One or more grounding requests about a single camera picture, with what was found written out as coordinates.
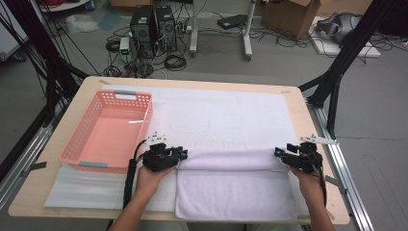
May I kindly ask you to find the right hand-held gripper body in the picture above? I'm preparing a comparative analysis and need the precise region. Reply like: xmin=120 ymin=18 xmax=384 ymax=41
xmin=281 ymin=134 xmax=338 ymax=174

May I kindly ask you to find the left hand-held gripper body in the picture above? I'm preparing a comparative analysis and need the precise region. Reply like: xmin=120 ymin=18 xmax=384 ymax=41
xmin=141 ymin=131 xmax=181 ymax=173

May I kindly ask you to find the pink plastic basket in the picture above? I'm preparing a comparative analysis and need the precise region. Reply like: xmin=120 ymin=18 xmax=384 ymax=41
xmin=58 ymin=90 xmax=154 ymax=174

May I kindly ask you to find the lilac printed towel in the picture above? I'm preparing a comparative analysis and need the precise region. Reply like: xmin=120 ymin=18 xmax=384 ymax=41
xmin=174 ymin=147 xmax=311 ymax=223

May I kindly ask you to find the person's left hand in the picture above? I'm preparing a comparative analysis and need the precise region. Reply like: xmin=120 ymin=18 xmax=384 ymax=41
xmin=135 ymin=165 xmax=175 ymax=200

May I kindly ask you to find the person's right hand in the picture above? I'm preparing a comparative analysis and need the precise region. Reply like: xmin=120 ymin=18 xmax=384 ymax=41
xmin=289 ymin=167 xmax=325 ymax=197

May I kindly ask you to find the white grid mat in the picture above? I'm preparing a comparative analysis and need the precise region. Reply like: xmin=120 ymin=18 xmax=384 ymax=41
xmin=43 ymin=84 xmax=314 ymax=216

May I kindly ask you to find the white foam board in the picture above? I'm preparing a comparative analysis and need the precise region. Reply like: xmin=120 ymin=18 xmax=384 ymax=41
xmin=308 ymin=15 xmax=382 ymax=60

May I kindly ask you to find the small white device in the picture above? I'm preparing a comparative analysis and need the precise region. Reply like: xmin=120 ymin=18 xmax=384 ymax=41
xmin=118 ymin=37 xmax=131 ymax=63

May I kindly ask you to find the white rolling stand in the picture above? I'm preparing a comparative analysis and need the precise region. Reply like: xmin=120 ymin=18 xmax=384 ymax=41
xmin=189 ymin=0 xmax=258 ymax=62

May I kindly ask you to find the black computer tower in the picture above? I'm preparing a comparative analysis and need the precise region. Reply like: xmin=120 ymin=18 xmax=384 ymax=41
xmin=129 ymin=4 xmax=158 ymax=60
xmin=155 ymin=5 xmax=178 ymax=52

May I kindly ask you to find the grey and black device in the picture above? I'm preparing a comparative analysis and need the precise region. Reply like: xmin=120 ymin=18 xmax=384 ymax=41
xmin=315 ymin=12 xmax=362 ymax=44

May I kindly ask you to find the open cardboard box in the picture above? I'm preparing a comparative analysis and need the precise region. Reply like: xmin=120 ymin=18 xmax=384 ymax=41
xmin=260 ymin=0 xmax=321 ymax=41

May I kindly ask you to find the flat black box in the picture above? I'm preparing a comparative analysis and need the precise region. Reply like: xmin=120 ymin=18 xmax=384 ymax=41
xmin=217 ymin=13 xmax=248 ymax=31

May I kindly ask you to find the clear plastic bag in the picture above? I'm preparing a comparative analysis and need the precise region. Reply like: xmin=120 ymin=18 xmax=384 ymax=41
xmin=65 ymin=13 xmax=100 ymax=35

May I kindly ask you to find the white round table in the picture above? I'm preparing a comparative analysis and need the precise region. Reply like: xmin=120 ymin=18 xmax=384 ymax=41
xmin=38 ymin=0 xmax=92 ymax=13

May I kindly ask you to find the white cabinet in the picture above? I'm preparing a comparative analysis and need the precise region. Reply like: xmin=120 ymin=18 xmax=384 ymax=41
xmin=0 ymin=0 xmax=30 ymax=62

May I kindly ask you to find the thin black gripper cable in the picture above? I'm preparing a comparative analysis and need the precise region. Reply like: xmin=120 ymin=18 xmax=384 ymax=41
xmin=311 ymin=158 xmax=329 ymax=207

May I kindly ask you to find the black sleeved gripper cable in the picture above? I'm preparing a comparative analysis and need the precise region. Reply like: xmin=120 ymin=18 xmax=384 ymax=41
xmin=122 ymin=139 xmax=148 ymax=210

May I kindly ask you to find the grey metal bracket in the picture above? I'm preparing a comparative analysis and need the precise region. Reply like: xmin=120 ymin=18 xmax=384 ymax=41
xmin=20 ymin=161 xmax=48 ymax=178
xmin=324 ymin=174 xmax=348 ymax=195

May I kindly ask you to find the aluminium rail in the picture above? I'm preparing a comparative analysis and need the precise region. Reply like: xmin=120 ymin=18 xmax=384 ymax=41
xmin=306 ymin=99 xmax=374 ymax=231
xmin=0 ymin=123 xmax=54 ymax=210

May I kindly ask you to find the black cable coil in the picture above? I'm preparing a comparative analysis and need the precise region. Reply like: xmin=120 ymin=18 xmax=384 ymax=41
xmin=105 ymin=38 xmax=121 ymax=54
xmin=103 ymin=64 xmax=122 ymax=78
xmin=164 ymin=54 xmax=188 ymax=72

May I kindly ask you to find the black metal frame strut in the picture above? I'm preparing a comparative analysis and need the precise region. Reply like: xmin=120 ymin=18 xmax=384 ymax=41
xmin=297 ymin=0 xmax=398 ymax=141
xmin=0 ymin=0 xmax=89 ymax=128

